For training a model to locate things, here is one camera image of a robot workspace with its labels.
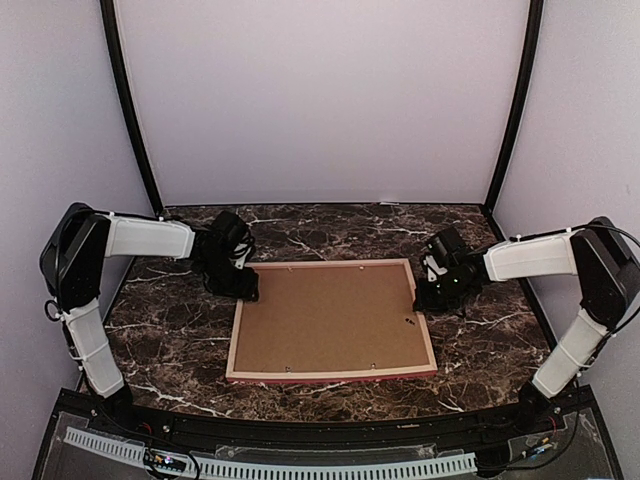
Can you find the white slotted cable duct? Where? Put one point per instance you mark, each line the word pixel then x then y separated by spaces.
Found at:
pixel 201 466

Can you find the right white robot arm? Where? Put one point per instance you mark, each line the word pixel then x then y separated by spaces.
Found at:
pixel 599 257

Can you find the black front rail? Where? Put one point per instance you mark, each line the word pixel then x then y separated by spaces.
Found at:
pixel 483 429

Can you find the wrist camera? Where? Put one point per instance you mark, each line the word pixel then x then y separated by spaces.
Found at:
pixel 444 250
pixel 235 238

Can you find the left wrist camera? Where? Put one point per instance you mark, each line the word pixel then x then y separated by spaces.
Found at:
pixel 235 238

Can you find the small circuit board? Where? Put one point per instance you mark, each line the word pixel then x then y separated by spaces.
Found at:
pixel 161 460
pixel 539 447

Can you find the right black enclosure post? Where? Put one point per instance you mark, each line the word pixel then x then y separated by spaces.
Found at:
pixel 516 111

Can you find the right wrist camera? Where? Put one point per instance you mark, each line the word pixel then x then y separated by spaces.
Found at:
pixel 444 250

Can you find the right small circuit board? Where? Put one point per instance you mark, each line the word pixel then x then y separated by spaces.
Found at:
pixel 539 447

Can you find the black enclosure post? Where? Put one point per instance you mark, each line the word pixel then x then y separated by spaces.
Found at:
pixel 516 111
pixel 119 71

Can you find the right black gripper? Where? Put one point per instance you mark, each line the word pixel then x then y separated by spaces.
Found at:
pixel 424 301

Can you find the left black enclosure post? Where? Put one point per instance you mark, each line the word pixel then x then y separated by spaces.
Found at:
pixel 119 71

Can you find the left small circuit board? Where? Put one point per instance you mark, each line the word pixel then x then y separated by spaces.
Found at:
pixel 161 460

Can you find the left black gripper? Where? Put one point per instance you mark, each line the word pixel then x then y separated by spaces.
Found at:
pixel 244 288

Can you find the brown cardboard backing board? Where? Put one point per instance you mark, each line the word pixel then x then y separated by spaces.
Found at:
pixel 330 320

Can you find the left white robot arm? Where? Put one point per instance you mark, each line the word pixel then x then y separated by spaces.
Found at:
pixel 72 267

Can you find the pink wooden picture frame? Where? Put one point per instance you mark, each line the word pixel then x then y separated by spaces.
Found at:
pixel 235 350

